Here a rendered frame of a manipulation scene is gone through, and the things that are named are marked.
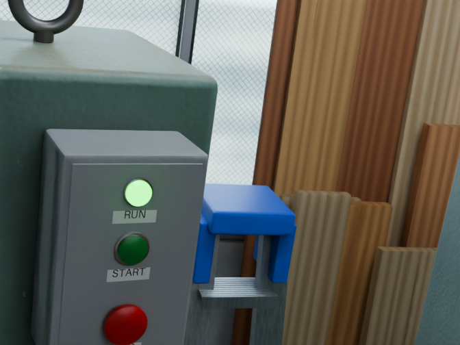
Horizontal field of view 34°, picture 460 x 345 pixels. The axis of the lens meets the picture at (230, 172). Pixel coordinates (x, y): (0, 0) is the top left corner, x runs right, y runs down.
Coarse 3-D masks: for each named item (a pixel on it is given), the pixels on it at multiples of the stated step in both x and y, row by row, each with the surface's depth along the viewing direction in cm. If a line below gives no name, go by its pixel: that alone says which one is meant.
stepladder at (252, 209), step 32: (224, 192) 143; (256, 192) 145; (224, 224) 133; (256, 224) 135; (288, 224) 137; (256, 256) 151; (288, 256) 141; (192, 288) 141; (224, 288) 142; (256, 288) 144; (192, 320) 142; (256, 320) 145
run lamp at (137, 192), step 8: (128, 184) 48; (136, 184) 48; (144, 184) 49; (128, 192) 48; (136, 192) 48; (144, 192) 49; (152, 192) 49; (128, 200) 49; (136, 200) 49; (144, 200) 49
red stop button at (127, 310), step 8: (128, 304) 51; (112, 312) 51; (120, 312) 51; (128, 312) 51; (136, 312) 51; (112, 320) 51; (120, 320) 51; (128, 320) 51; (136, 320) 51; (144, 320) 52; (104, 328) 51; (112, 328) 51; (120, 328) 51; (128, 328) 51; (136, 328) 51; (144, 328) 52; (112, 336) 51; (120, 336) 51; (128, 336) 51; (136, 336) 52; (120, 344) 52; (128, 344) 52
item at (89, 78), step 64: (0, 64) 50; (64, 64) 53; (128, 64) 56; (0, 128) 50; (64, 128) 52; (128, 128) 54; (192, 128) 56; (0, 192) 52; (0, 256) 53; (0, 320) 55
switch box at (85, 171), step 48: (48, 144) 50; (96, 144) 49; (144, 144) 51; (192, 144) 52; (48, 192) 50; (96, 192) 48; (192, 192) 51; (48, 240) 50; (96, 240) 49; (192, 240) 52; (48, 288) 50; (96, 288) 50; (144, 288) 52; (48, 336) 51; (96, 336) 52; (144, 336) 53
